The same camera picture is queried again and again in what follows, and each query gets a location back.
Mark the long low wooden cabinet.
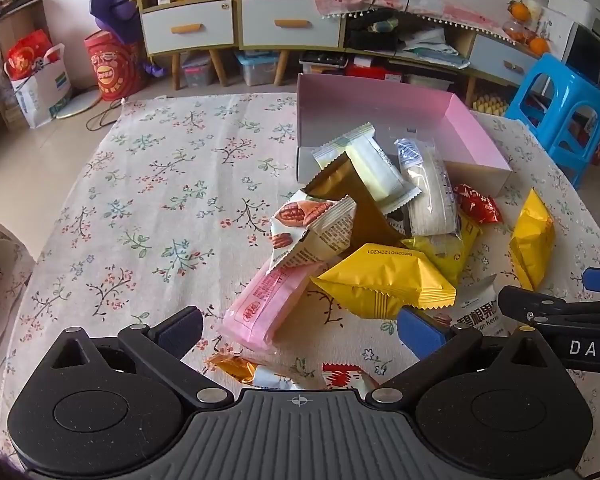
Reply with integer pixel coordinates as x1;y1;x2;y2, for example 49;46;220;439
344;7;548;106

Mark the clear rice cracker packet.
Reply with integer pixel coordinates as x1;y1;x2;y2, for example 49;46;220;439
395;138;462;239

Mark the dark wooden desk shelf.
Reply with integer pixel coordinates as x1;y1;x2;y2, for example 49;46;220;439
0;0;43;131

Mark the white round floor disc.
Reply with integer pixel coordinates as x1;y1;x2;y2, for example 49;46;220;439
55;90;104;120

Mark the red gift bag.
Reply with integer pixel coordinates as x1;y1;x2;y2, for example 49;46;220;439
5;29;55;81

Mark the pink cardboard box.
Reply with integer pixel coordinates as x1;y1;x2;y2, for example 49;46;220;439
295;73;512;198

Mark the white printer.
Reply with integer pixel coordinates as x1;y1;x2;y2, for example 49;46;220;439
547;0;600;41

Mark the orange snack packet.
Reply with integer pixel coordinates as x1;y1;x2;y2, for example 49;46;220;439
206;353;259;386

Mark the black bag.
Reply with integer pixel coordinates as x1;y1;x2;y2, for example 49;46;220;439
348;9;400;52

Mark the silver white snack packet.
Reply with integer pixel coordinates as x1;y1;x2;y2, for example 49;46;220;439
252;365;302;391

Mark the pale green snack packet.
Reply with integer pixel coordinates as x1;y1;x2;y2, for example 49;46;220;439
313;123;422;217

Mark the white pecan snack packet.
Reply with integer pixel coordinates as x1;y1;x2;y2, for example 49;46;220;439
432;274;512;338
269;195;357;275

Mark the clear bin blue lid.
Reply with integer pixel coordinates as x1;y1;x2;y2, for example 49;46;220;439
236;51;281;87

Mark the black microwave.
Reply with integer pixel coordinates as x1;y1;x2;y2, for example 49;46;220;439
562;22;600;81

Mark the red candy packet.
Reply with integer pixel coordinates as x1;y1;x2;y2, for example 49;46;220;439
452;183;503;226

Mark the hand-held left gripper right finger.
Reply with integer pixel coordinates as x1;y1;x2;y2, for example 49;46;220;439
366;307;556;411

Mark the clear bin pink lid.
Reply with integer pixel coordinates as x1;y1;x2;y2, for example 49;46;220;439
181;52;216;89

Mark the red white snack packet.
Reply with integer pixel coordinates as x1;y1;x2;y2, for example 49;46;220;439
321;363;382;392

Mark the gold bar snack packet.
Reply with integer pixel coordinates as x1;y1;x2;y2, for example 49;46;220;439
300;151;406;257

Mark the red cardboard box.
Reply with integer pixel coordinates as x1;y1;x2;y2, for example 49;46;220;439
352;55;407;83

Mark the clear low storage bin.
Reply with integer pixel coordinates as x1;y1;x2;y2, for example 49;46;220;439
409;74;453;92

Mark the white paper bag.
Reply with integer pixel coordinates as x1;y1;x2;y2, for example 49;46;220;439
11;44;74;129

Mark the pink snack packet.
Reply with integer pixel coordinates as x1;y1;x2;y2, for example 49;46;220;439
216;260;322;354

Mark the purple plush toy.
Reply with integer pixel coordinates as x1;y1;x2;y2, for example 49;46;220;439
91;0;167;77

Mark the blue plastic stool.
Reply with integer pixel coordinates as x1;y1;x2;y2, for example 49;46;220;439
503;52;600;190

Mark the yellow egg tray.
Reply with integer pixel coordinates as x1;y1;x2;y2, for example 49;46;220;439
472;91;511;117

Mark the wooden drawer cabinet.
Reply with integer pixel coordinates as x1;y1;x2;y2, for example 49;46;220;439
235;0;346;87

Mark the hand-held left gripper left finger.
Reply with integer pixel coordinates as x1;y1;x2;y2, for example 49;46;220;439
45;306;235;411

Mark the yellow blue-label snack packet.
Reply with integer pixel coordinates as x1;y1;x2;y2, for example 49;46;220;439
402;210;482;288

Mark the red round drum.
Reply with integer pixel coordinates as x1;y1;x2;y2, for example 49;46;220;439
84;30;147;102

